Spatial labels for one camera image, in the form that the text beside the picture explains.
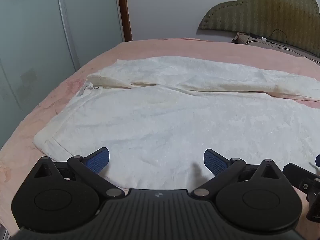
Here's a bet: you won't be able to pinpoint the thin black charging cable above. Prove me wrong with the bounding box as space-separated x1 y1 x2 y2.
260 29 302 53

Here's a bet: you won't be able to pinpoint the pink blanket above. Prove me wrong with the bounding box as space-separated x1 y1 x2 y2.
0 38 320 236

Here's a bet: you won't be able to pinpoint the brown wooden trim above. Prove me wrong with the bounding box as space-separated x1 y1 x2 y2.
115 0 133 42

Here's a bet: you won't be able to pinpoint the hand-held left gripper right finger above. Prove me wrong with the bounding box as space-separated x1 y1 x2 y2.
191 149 284 202

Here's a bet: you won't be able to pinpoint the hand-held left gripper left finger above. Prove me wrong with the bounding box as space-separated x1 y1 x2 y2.
32 147 125 201

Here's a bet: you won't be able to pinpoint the frosted glass wardrobe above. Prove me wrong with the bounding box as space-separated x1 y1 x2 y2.
0 0 125 150

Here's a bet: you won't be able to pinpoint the white pants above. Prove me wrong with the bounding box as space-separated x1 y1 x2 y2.
33 56 320 189

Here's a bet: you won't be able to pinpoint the green padded headboard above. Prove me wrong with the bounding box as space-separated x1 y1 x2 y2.
197 0 320 57

